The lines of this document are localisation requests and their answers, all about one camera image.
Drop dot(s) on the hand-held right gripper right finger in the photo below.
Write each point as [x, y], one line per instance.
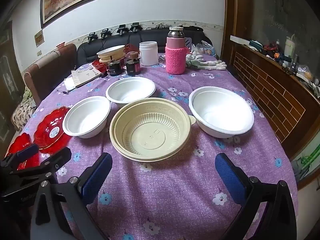
[230, 177]

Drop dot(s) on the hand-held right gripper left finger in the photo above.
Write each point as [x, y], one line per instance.
[97, 177]

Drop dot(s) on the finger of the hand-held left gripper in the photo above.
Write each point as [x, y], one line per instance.
[27, 152]
[57, 158]

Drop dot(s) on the large red glass plate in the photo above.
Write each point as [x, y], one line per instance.
[18, 142]

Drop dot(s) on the small red glass plate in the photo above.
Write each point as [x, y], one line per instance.
[50, 130]

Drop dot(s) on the white disposable bowl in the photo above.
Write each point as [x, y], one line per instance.
[220, 110]
[111, 50]
[87, 117]
[130, 90]

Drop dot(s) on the beige ribbed plastic bowl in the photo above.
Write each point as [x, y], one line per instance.
[150, 130]

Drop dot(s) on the patterned blanket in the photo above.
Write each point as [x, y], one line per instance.
[22, 112]

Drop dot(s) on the purple floral tablecloth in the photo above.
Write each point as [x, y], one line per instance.
[175, 192]

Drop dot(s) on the green patterned cushion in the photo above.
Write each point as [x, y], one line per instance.
[27, 93]

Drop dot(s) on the black pen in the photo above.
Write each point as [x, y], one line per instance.
[65, 92]

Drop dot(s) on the brown glass-door cabinet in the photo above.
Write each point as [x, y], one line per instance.
[10, 80]

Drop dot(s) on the white notepad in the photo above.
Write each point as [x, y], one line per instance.
[71, 85]

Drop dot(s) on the green patterned panel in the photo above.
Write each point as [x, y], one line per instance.
[308, 160]

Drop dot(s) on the brown armchair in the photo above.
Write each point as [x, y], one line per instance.
[50, 72]

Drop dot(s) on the white black-cover booklet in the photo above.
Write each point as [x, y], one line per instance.
[86, 75]

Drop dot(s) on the brown wooden sideboard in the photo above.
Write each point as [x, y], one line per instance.
[270, 92]

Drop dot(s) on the dark jar, left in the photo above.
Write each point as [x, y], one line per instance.
[114, 68]

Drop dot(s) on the white work glove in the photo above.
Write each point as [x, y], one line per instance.
[193, 56]
[212, 65]

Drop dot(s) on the bottle with pink knit sleeve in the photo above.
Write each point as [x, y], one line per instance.
[175, 60]

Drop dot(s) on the clear plastic water bottle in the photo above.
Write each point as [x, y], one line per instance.
[206, 48]

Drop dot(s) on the white plastic jar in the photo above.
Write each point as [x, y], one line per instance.
[148, 55]

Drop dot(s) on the white flat box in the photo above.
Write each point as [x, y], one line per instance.
[240, 40]

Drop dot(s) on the black leather sofa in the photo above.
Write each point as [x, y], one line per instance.
[155, 33]

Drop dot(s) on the yellow wall sticker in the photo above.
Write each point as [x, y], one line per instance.
[38, 38]

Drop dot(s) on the brown wooden door frame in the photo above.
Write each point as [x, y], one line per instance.
[237, 17]

